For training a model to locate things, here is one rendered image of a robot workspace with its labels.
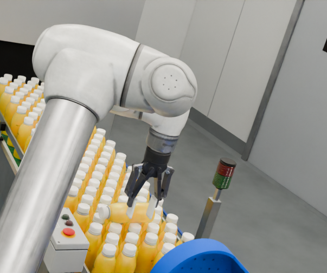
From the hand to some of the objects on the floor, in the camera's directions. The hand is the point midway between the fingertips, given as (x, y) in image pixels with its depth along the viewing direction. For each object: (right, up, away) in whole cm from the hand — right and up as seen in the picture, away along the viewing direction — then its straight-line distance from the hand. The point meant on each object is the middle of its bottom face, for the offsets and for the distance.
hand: (141, 208), depth 190 cm
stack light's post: (-4, -101, +78) cm, 127 cm away
